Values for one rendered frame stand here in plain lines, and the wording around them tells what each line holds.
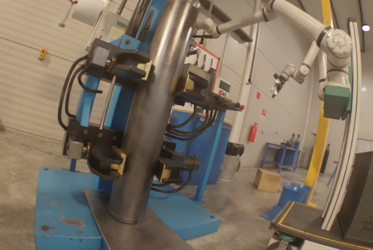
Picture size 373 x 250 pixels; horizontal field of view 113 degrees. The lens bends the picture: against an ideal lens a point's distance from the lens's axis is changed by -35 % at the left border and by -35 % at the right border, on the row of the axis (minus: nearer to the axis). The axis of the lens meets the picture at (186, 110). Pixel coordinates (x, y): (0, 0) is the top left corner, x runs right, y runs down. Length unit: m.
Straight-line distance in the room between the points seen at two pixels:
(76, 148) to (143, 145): 0.33
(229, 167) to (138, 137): 2.42
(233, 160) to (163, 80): 2.44
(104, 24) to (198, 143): 1.73
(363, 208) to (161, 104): 1.25
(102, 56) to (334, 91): 1.24
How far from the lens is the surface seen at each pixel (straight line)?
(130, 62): 0.86
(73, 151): 0.97
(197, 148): 2.39
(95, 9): 1.83
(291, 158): 7.54
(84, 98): 1.07
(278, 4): 1.35
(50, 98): 2.87
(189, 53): 1.51
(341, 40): 1.11
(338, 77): 1.21
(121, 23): 1.88
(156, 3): 1.60
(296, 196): 2.08
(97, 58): 0.95
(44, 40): 2.97
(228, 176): 3.23
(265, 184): 3.34
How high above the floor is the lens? 0.75
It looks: 5 degrees up
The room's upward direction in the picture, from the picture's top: 15 degrees clockwise
